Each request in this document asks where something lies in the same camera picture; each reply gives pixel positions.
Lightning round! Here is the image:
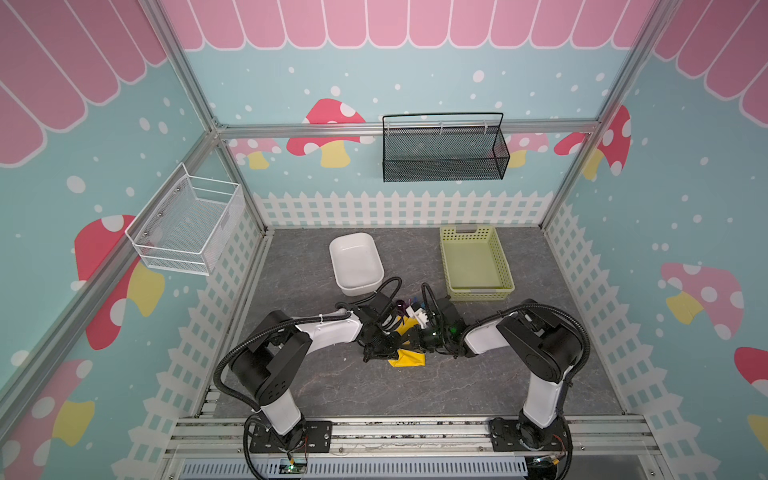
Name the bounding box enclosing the yellow paper napkin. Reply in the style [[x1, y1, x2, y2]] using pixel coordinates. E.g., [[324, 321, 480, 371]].
[[388, 317, 426, 368]]

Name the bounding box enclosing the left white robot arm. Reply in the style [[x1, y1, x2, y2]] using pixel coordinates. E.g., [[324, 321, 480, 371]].
[[213, 293, 396, 438]]

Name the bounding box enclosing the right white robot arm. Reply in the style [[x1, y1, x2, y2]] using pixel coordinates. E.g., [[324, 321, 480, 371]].
[[416, 298, 591, 451]]

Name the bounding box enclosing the green perforated plastic basket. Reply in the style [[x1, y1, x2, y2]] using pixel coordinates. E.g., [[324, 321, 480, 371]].
[[440, 224, 515, 302]]

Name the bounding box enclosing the white plastic tub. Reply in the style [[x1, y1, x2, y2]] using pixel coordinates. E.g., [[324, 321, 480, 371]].
[[329, 232, 385, 297]]

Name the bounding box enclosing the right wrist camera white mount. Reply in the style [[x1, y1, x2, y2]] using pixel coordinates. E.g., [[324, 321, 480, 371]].
[[406, 306, 430, 329]]

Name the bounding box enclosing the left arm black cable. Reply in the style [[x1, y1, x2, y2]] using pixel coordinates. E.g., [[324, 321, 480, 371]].
[[212, 275, 404, 480]]

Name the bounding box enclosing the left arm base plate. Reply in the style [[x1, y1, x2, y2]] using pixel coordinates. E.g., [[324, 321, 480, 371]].
[[248, 420, 333, 454]]

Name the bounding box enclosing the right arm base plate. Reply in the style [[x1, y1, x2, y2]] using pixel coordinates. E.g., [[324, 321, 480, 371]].
[[488, 417, 568, 452]]

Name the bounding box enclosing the black mesh wall basket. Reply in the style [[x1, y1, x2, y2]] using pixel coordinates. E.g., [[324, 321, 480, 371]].
[[381, 112, 511, 183]]

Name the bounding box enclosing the white wire wall basket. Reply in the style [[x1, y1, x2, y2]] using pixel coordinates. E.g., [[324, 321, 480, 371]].
[[125, 164, 245, 276]]

